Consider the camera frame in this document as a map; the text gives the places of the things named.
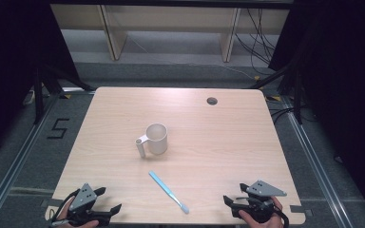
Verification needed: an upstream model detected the black floor cable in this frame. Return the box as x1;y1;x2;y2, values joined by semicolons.
269;105;317;125

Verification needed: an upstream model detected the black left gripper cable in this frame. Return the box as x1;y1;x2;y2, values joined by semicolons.
48;188;82;228

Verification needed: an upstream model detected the dark curtain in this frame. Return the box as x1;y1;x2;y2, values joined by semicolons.
0;0;82;163
267;0;365;219

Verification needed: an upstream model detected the bundle of black cables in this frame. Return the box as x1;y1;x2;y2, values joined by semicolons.
235;8;279;76

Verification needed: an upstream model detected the black tape numeral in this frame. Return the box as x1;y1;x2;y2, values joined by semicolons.
47;118;70;141

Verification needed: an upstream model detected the light wooden shelf unit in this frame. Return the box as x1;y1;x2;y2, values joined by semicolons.
49;3;292;63

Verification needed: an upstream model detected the person's left hand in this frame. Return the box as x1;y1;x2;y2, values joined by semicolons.
56;197;100;228

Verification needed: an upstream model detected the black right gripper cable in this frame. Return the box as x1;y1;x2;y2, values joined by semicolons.
274;202;291;228

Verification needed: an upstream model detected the aluminium floor rail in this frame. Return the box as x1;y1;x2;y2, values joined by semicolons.
279;94;355;228
0;93;61;228

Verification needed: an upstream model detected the white cup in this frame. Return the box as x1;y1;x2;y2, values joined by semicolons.
135;123;169;159

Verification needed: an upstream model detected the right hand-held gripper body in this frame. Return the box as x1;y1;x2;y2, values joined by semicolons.
231;180;288;224

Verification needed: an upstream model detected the light blue toothbrush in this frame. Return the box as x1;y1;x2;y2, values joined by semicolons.
148;170;190;215

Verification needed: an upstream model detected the black metal stand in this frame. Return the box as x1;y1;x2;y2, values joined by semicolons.
249;62;304;125
32;62;97;125

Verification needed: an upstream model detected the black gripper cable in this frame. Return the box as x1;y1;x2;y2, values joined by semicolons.
48;188;82;228
274;202;291;228

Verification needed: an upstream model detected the person's right hand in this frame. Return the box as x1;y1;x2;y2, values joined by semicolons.
238;195;285;228

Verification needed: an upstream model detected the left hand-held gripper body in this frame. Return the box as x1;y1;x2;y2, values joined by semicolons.
67;182;112;228

